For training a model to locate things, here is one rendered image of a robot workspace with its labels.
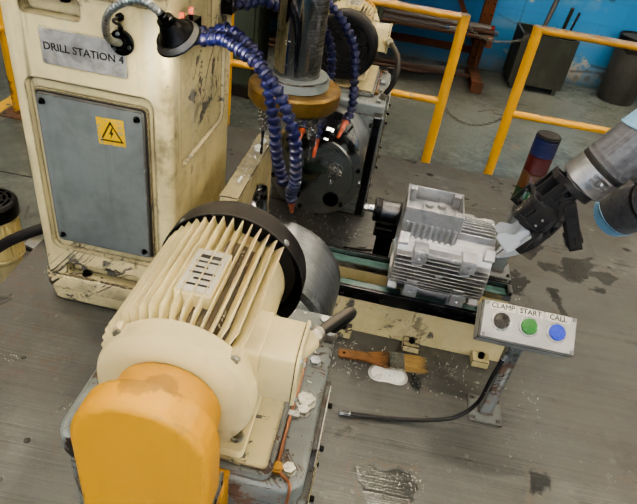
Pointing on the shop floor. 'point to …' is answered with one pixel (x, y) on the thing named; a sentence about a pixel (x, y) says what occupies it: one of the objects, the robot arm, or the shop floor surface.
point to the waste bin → (626, 71)
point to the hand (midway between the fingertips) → (503, 254)
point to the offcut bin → (562, 52)
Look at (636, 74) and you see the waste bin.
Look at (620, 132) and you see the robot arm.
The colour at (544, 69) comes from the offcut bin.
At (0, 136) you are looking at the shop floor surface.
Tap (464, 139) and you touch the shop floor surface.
